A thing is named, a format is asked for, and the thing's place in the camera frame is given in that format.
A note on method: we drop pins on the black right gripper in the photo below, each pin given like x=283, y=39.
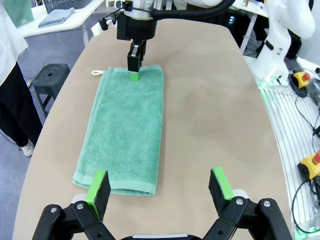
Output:
x=136, y=27

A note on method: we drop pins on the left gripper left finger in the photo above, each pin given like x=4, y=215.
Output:
x=98, y=197

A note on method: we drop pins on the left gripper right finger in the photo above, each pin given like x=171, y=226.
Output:
x=220, y=190

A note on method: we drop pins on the green terry towel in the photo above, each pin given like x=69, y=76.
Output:
x=21, y=12
x=125, y=125

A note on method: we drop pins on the blue terry towel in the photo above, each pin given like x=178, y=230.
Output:
x=57, y=17

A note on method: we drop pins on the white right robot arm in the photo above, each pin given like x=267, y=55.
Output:
x=280, y=37

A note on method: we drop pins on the white table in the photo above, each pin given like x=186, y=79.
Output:
x=75, y=23

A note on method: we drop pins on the dark grey plastic stool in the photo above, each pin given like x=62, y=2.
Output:
x=50, y=75

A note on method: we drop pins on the white ribbed platform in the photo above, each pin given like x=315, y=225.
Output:
x=282, y=120

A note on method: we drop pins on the yellow emergency stop button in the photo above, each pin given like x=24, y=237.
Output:
x=311, y=166
x=302, y=78

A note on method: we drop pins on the black computer case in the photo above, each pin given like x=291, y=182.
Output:
x=231, y=25

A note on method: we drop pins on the white desk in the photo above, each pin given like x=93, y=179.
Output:
x=250, y=7

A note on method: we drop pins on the person in white shirt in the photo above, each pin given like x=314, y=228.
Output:
x=12, y=100

